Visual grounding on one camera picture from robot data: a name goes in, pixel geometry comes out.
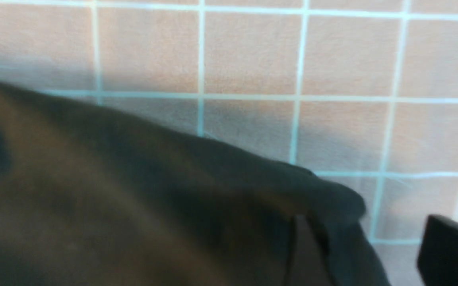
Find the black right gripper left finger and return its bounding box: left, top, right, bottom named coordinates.
left=282, top=215, right=333, bottom=286

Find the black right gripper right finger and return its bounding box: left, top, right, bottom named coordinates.
left=417, top=214, right=458, bottom=286

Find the dark gray long-sleeved shirt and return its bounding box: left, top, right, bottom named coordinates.
left=0, top=82, right=390, bottom=286

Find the pink white-grid tablecloth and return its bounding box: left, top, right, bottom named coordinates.
left=0, top=0, right=458, bottom=286

